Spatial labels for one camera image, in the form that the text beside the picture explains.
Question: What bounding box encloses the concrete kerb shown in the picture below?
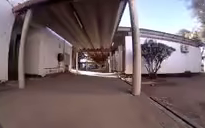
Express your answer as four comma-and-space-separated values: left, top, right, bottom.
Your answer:
148, 95, 204, 128

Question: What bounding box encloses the brown concrete path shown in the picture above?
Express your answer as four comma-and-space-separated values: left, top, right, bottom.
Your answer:
0, 69, 191, 128

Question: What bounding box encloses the small dark bushy tree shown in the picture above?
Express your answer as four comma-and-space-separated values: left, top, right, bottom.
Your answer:
140, 39, 177, 80

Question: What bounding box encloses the brown dirt ground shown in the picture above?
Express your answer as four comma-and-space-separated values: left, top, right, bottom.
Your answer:
121, 73, 205, 128

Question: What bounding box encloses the white building with grey roof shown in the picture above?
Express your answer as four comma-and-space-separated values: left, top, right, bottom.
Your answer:
111, 26, 205, 76

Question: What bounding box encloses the covered walkway roof with posts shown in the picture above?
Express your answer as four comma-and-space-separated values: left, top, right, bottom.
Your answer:
11, 0, 143, 97

